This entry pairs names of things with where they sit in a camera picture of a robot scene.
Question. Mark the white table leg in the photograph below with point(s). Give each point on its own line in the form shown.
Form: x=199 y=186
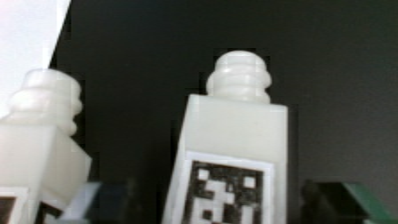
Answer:
x=43 y=161
x=230 y=179

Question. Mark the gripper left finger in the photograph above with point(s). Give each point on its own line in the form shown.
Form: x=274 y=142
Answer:
x=102 y=204

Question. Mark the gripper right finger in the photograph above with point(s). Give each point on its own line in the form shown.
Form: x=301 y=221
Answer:
x=340 y=203

